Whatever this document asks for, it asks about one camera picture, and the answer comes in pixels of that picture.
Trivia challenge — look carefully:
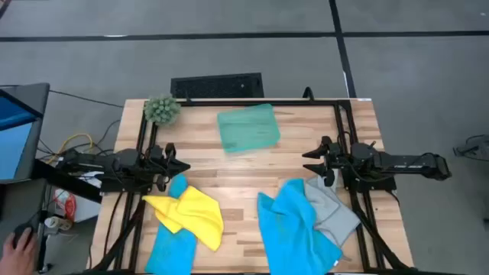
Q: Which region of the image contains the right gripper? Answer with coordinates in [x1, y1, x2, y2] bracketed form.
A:
[302, 136, 355, 187]

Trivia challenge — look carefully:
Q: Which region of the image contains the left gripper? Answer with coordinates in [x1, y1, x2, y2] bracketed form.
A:
[147, 143, 191, 192]

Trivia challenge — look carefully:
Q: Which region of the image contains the yellow microfiber towel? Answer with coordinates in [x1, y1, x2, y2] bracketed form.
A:
[141, 186, 225, 252]

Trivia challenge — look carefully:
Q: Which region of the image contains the grey microfiber towel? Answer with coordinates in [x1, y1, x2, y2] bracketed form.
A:
[304, 174, 362, 263]

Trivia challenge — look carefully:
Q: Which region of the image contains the blue microfiber towel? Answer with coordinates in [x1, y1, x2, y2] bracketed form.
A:
[144, 173, 198, 275]
[256, 178, 344, 275]

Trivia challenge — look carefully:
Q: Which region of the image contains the potted green artificial plant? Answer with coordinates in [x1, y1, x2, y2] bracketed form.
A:
[143, 94, 182, 127]

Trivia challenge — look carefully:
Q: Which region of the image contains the green translucent plastic bin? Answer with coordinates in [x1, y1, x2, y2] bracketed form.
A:
[216, 102, 282, 154]

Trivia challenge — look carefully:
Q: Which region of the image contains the black perforated computer case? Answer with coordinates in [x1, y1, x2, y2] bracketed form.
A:
[170, 72, 265, 99]

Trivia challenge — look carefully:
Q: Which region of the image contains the black desk beam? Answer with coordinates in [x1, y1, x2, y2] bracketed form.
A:
[30, 158, 103, 203]

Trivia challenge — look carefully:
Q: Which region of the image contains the red white plastic bag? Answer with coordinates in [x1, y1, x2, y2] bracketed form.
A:
[53, 188, 78, 222]

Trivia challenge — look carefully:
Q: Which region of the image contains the beige tape roll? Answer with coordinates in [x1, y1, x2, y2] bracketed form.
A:
[44, 215, 73, 232]

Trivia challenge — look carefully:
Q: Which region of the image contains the black computer monitor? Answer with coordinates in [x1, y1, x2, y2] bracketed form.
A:
[0, 82, 51, 185]

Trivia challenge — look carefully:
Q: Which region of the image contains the grey side desk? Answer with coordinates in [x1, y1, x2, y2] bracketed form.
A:
[0, 178, 50, 275]

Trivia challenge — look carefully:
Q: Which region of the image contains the person's hand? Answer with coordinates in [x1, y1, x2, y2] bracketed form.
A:
[0, 227, 39, 275]

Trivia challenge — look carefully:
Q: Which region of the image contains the black aluminium table frame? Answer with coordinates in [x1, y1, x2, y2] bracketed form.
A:
[87, 98, 417, 275]

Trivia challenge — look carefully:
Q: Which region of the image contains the yellow cable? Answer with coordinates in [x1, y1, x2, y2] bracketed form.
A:
[46, 132, 95, 166]

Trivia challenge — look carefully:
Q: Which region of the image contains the black cabled floor device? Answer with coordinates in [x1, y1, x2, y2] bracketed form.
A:
[452, 133, 489, 163]

